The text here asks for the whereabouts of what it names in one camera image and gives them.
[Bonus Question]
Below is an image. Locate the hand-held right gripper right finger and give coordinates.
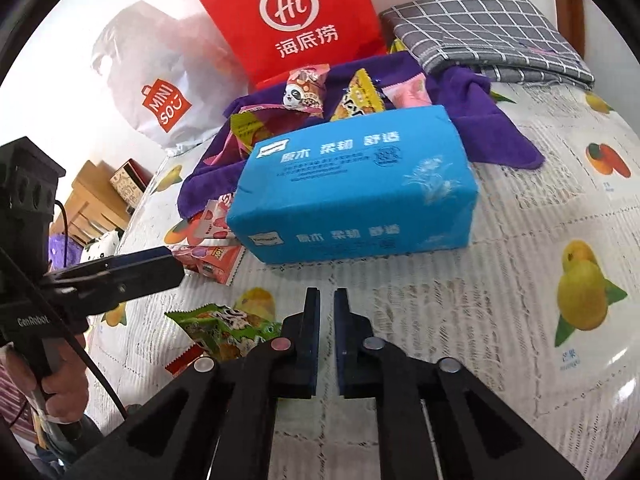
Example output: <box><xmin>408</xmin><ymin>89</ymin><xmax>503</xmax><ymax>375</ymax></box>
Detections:
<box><xmin>334</xmin><ymin>287</ymin><xmax>583</xmax><ymax>480</ymax></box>

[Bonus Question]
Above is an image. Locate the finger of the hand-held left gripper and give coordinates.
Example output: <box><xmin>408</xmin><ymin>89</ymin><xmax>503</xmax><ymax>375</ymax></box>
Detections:
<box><xmin>42</xmin><ymin>259</ymin><xmax>186</xmax><ymax>318</ymax></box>
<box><xmin>82</xmin><ymin>246</ymin><xmax>173</xmax><ymax>273</ymax></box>

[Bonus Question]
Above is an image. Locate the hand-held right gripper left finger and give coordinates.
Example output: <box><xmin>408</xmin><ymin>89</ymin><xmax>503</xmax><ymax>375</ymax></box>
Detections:
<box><xmin>65</xmin><ymin>287</ymin><xmax>322</xmax><ymax>480</ymax></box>

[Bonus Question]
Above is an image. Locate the pink red snack packet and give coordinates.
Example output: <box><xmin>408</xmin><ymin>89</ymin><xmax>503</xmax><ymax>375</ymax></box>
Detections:
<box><xmin>167</xmin><ymin>242</ymin><xmax>246</xmax><ymax>287</ymax></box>

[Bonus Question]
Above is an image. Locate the strawberry print pink packet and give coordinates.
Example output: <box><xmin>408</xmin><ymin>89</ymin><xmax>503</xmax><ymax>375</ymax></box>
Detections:
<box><xmin>190</xmin><ymin>192</ymin><xmax>241</xmax><ymax>242</ymax></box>

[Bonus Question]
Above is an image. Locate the green snack packet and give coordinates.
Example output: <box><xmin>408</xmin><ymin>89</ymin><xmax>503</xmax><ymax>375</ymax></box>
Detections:
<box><xmin>164</xmin><ymin>304</ymin><xmax>283</xmax><ymax>363</ymax></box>

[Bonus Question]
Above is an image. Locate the maroon snack packet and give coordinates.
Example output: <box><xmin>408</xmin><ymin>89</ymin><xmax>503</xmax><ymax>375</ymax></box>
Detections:
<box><xmin>202</xmin><ymin>105</ymin><xmax>281</xmax><ymax>167</ymax></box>

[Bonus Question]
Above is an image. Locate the yellow-green snack packet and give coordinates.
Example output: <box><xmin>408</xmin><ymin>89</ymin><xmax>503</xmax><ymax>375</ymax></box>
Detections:
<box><xmin>229</xmin><ymin>110</ymin><xmax>291</xmax><ymax>157</ymax></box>

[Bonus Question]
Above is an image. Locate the panda print snack packet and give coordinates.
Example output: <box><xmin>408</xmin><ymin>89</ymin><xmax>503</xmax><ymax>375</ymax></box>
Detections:
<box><xmin>282</xmin><ymin>64</ymin><xmax>332</xmax><ymax>120</ymax></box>

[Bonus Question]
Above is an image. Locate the yellow snack packet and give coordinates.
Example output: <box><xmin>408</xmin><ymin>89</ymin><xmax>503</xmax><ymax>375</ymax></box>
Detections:
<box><xmin>330</xmin><ymin>69</ymin><xmax>387</xmax><ymax>123</ymax></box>

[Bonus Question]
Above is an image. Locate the person's left hand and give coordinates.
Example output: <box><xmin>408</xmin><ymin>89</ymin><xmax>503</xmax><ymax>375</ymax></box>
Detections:
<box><xmin>40</xmin><ymin>347</ymin><xmax>91</xmax><ymax>423</ymax></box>

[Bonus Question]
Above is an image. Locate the white black-spotted cloth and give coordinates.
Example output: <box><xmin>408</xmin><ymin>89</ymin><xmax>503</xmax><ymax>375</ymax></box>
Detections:
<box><xmin>82</xmin><ymin>230</ymin><xmax>123</xmax><ymax>263</ymax></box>

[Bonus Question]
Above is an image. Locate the purple fluffy cloth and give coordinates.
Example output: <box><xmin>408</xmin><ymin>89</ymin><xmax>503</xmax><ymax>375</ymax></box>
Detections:
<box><xmin>47</xmin><ymin>232</ymin><xmax>86</xmax><ymax>268</ymax></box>

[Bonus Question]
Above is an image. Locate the wooden cabinet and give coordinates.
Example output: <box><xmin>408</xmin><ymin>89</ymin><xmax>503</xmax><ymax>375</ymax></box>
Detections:
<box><xmin>60</xmin><ymin>160</ymin><xmax>133</xmax><ymax>247</ymax></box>

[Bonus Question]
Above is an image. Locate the small patterned box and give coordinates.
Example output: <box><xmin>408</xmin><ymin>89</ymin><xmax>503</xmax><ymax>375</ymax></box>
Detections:
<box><xmin>109</xmin><ymin>159</ymin><xmax>155</xmax><ymax>211</ymax></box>

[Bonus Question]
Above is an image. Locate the blue tissue pack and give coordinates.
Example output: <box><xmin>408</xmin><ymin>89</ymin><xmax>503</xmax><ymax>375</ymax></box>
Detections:
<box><xmin>226</xmin><ymin>105</ymin><xmax>480</xmax><ymax>265</ymax></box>

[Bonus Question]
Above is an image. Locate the white plastic bag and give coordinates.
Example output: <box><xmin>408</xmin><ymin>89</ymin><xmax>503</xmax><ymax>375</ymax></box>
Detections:
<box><xmin>90</xmin><ymin>0</ymin><xmax>251</xmax><ymax>156</ymax></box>

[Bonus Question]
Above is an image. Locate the purple towel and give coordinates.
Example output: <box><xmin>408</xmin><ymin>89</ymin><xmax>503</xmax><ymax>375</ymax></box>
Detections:
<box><xmin>177</xmin><ymin>50</ymin><xmax>546</xmax><ymax>221</ymax></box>

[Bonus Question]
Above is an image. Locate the red shopping bag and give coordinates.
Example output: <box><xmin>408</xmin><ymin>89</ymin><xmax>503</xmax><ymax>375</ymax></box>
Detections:
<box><xmin>192</xmin><ymin>0</ymin><xmax>388</xmax><ymax>92</ymax></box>

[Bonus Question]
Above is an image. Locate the grey checked folded cloth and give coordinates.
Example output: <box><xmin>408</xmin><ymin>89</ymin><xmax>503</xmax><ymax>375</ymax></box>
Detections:
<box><xmin>379</xmin><ymin>0</ymin><xmax>596</xmax><ymax>90</ymax></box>

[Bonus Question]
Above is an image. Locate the brown wooden headboard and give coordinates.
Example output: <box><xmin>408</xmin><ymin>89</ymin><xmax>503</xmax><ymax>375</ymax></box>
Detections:
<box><xmin>552</xmin><ymin>0</ymin><xmax>586</xmax><ymax>56</ymax></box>

